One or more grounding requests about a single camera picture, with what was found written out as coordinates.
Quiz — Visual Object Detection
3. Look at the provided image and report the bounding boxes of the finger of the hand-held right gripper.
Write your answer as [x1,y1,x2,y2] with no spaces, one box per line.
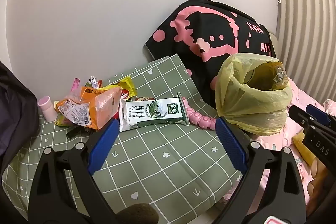
[306,104,336,132]
[288,105,332,164]

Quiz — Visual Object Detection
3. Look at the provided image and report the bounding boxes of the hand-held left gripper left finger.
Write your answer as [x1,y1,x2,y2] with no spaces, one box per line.
[28,119,120,224]

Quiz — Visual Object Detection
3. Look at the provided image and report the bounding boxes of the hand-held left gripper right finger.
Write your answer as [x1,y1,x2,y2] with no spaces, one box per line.
[215,117,306,224]

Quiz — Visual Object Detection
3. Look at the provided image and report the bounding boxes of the yellow plastic bag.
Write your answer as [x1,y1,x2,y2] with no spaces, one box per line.
[215,53,293,136]

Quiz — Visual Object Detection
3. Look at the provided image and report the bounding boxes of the white green milk carton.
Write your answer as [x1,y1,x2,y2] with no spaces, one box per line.
[119,93,190,132]

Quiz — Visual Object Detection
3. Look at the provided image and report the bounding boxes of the yellow snack packet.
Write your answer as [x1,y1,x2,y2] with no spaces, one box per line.
[101,76,137,101]

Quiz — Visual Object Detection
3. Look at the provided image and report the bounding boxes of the yellow cushion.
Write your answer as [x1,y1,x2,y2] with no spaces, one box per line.
[293,131,317,165]

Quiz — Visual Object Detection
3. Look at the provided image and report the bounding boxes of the dark green wrapper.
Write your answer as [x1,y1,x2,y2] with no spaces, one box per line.
[66,126,91,139]

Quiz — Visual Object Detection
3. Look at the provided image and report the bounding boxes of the orange snack bag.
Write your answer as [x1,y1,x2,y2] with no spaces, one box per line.
[56,84,122,130]

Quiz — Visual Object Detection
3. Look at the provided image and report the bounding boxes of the pink beaded toy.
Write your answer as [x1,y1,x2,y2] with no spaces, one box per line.
[181,97,218,130]

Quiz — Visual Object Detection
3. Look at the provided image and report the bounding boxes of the yellow green wrapper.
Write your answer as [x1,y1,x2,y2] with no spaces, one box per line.
[55,115,79,127]

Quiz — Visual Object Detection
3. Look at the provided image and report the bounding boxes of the green checked mat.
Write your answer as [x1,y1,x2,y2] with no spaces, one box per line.
[1,54,243,224]

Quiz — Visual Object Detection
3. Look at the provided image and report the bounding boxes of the silver white wrapper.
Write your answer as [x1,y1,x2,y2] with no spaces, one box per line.
[88,76,103,89]

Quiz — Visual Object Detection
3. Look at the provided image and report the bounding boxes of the pink plastic cup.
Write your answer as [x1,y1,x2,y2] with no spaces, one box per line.
[37,96,58,122]

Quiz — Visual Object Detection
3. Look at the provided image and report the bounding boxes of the brown fuzzy cloth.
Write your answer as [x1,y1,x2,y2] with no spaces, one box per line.
[115,203,159,224]

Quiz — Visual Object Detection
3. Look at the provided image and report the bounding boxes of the beige curtain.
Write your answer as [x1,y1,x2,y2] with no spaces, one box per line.
[273,0,336,109]

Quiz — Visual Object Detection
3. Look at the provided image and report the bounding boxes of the dark cloth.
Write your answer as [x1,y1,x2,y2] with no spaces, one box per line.
[0,61,40,182]

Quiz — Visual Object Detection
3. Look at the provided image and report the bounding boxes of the black pink printed cloth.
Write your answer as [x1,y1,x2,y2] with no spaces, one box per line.
[144,0,277,110]

